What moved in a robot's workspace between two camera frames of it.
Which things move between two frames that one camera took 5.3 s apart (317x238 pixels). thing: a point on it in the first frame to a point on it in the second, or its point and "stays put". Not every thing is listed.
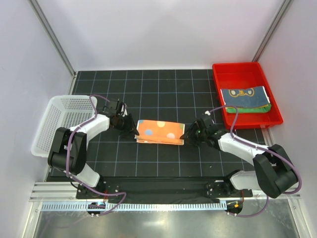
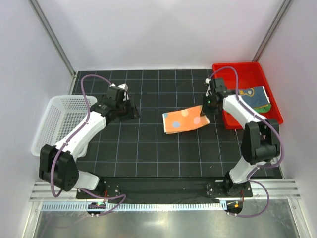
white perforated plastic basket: (64, 111) stays put
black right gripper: (190, 132) to (205, 111)
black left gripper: (130, 128) to (132, 113)
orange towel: (160, 132) to (184, 120)
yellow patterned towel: (245, 97) stays put
